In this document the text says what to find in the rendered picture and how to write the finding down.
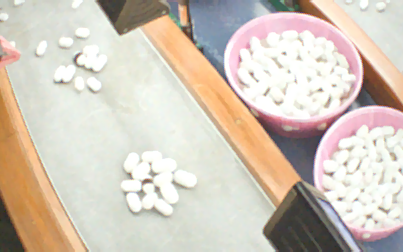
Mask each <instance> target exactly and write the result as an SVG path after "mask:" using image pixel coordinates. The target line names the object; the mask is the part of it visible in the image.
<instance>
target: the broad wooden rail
mask: <svg viewBox="0 0 403 252"><path fill-rule="evenodd" d="M5 67H6V66H5ZM5 67H3V68H1V69H0V194H1V198H2V200H3V202H4V205H5V208H6V209H7V211H8V215H9V217H10V219H11V220H12V223H13V226H14V228H15V230H16V232H17V234H18V237H19V239H20V240H21V243H22V244H23V246H24V248H25V251H26V252H89V251H88V249H87V247H86V245H85V243H84V242H83V240H82V238H81V237H80V235H79V233H78V232H77V230H76V228H75V227H74V225H73V223H72V222H71V219H70V217H69V216H68V214H67V212H66V210H65V209H64V207H63V205H62V203H61V200H60V198H59V197H58V195H57V193H56V191H55V189H54V187H53V185H52V183H51V182H50V178H49V176H48V175H47V173H46V169H45V168H44V166H43V164H42V161H41V160H40V158H39V154H38V153H37V151H36V148H35V146H34V142H33V141H32V139H31V135H30V134H29V131H28V129H27V126H26V124H25V121H24V118H23V116H22V113H21V111H20V110H21V109H20V108H19V105H18V102H17V100H16V97H15V94H14V91H13V87H12V86H11V85H12V84H11V83H10V82H11V81H10V80H9V77H8V74H7V71H6V68H5Z"/></svg>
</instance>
